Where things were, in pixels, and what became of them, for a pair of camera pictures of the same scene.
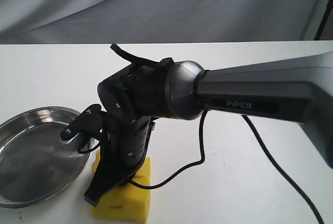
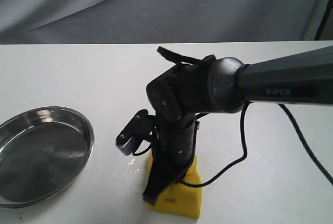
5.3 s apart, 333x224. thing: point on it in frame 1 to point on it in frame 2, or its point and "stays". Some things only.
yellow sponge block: x=131 y=202 to x=180 y=200
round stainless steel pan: x=35 y=165 stays
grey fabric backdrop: x=76 y=8 stays
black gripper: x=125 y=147 to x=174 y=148
